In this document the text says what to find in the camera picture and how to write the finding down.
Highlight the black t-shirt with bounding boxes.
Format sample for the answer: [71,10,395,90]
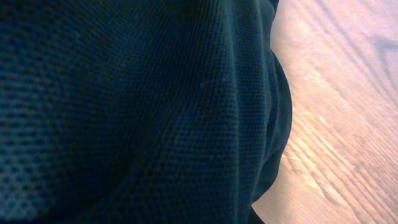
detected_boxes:
[1,0,292,224]

